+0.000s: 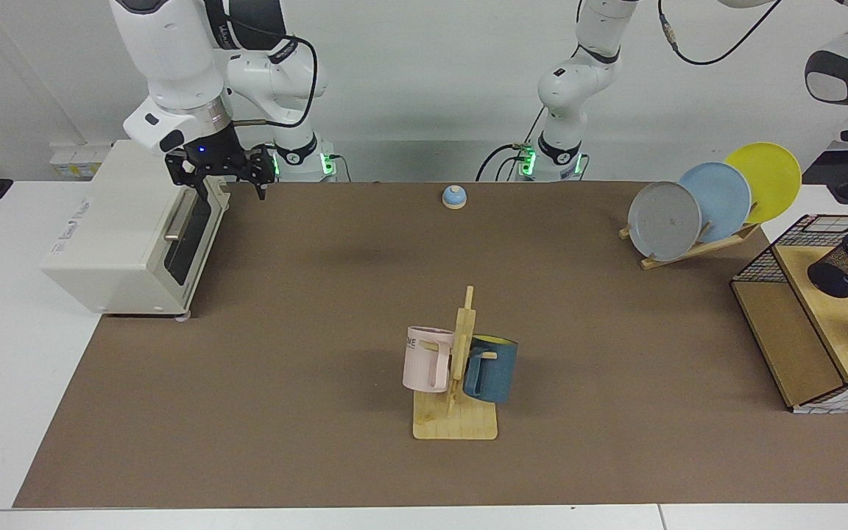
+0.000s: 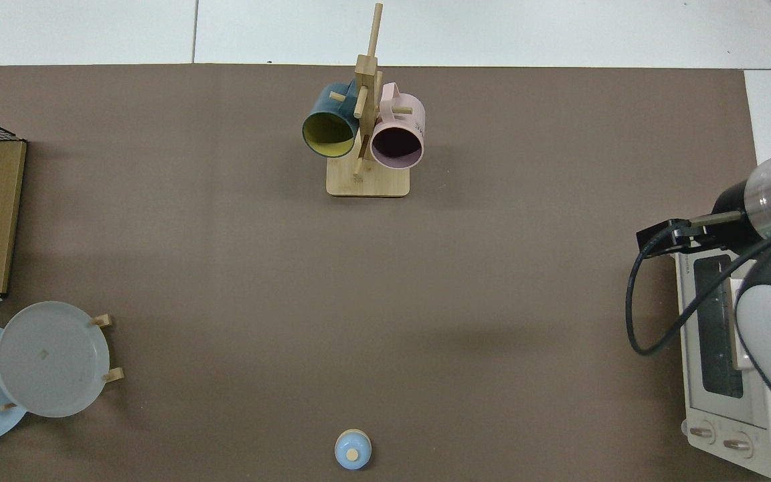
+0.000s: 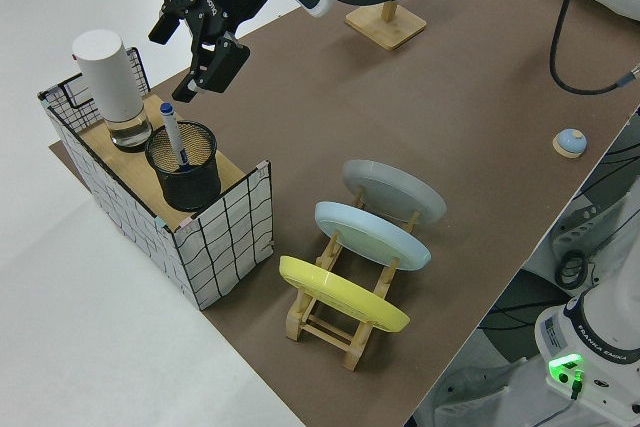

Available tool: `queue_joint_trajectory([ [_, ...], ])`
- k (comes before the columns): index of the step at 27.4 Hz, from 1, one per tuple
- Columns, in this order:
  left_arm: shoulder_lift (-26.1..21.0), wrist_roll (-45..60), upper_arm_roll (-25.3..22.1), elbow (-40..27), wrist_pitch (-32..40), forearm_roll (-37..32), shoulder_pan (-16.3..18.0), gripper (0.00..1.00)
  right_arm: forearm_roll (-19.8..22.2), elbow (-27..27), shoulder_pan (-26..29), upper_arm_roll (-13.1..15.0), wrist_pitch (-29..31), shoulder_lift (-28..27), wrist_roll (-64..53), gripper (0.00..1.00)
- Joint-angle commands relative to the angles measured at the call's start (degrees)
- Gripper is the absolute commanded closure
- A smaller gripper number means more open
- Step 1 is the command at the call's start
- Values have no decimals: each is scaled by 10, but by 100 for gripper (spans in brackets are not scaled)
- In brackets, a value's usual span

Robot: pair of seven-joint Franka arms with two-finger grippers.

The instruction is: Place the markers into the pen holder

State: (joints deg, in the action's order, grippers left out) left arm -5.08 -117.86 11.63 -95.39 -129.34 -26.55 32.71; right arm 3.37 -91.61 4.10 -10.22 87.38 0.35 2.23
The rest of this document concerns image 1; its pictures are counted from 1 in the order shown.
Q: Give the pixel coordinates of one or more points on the pale toaster oven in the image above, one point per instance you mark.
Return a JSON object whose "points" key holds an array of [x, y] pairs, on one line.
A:
{"points": [[115, 235]]}

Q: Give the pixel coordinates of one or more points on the yellow plate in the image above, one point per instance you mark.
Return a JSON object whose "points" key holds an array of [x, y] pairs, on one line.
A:
{"points": [[766, 173]]}

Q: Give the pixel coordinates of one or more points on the light blue plate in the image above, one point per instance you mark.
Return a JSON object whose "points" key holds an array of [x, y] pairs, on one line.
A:
{"points": [[718, 195]]}

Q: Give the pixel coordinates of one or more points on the small blue round thing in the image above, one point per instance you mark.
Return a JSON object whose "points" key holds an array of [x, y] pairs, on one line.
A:
{"points": [[454, 196]]}

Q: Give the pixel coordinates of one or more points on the wooden plate rack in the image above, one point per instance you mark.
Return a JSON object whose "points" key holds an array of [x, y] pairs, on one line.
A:
{"points": [[689, 254]]}

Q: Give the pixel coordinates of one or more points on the grey plate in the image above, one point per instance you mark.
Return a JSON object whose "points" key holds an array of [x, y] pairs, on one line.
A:
{"points": [[659, 221]]}

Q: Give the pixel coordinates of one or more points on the pink mug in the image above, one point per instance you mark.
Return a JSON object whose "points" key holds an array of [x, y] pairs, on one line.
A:
{"points": [[420, 364]]}

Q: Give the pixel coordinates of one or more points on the brown table cloth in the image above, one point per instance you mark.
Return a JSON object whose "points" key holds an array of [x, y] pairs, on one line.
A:
{"points": [[284, 427]]}

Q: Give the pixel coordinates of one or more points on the dark teal mug yellow inside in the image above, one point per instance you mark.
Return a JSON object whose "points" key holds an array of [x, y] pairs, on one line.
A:
{"points": [[494, 375]]}

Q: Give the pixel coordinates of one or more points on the wooden cup stand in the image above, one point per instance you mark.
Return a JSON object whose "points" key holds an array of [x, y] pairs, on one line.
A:
{"points": [[461, 423]]}

